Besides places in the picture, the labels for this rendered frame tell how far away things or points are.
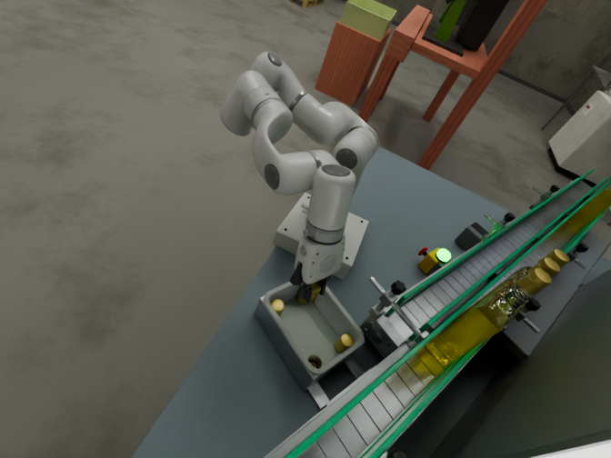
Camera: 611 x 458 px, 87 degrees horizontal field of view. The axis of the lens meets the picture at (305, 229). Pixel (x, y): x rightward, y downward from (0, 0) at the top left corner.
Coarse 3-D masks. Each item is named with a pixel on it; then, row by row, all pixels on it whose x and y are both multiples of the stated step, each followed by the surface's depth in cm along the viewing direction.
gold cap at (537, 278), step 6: (534, 270) 61; (540, 270) 61; (528, 276) 62; (534, 276) 60; (540, 276) 60; (546, 276) 60; (522, 282) 63; (528, 282) 61; (534, 282) 60; (540, 282) 60; (546, 282) 59; (528, 288) 61; (534, 288) 61; (540, 288) 61
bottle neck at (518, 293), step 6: (516, 288) 59; (522, 288) 59; (510, 294) 59; (516, 294) 58; (522, 294) 60; (528, 294) 59; (498, 300) 62; (504, 300) 60; (510, 300) 59; (516, 300) 58; (522, 300) 58; (528, 300) 58; (504, 306) 60; (510, 306) 60; (516, 306) 59; (510, 312) 61
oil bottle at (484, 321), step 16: (480, 304) 63; (496, 304) 62; (464, 320) 66; (480, 320) 63; (496, 320) 61; (448, 336) 70; (464, 336) 67; (480, 336) 64; (432, 352) 75; (448, 352) 71; (464, 352) 68
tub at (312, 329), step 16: (288, 288) 82; (288, 304) 86; (304, 304) 87; (320, 304) 87; (336, 304) 82; (288, 320) 83; (304, 320) 84; (320, 320) 85; (336, 320) 83; (352, 320) 80; (288, 336) 72; (304, 336) 81; (320, 336) 82; (336, 336) 84; (352, 336) 80; (304, 352) 78; (320, 352) 80; (336, 352) 81; (352, 352) 74; (320, 368) 69
